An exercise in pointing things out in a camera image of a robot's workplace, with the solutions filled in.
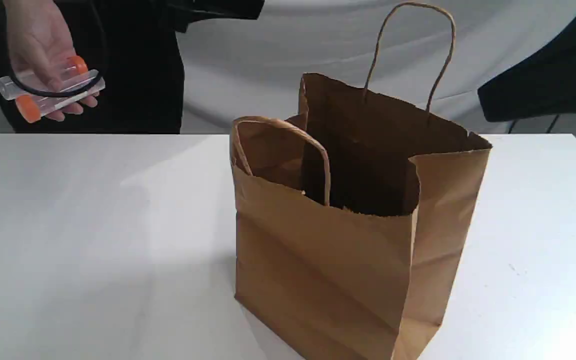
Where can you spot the person's bare hand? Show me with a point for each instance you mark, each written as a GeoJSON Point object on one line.
{"type": "Point", "coordinates": [38, 37]}

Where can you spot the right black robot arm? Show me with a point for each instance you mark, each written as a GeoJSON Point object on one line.
{"type": "Point", "coordinates": [543, 84]}

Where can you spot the clear tube orange cap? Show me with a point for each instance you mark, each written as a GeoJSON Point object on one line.
{"type": "Point", "coordinates": [66, 69]}
{"type": "Point", "coordinates": [33, 107]}

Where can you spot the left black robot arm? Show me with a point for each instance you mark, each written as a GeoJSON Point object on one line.
{"type": "Point", "coordinates": [179, 14]}

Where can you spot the clear tube orange cap front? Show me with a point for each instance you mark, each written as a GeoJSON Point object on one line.
{"type": "Point", "coordinates": [33, 107]}

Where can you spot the brown paper bag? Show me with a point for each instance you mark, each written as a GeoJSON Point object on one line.
{"type": "Point", "coordinates": [352, 217]}

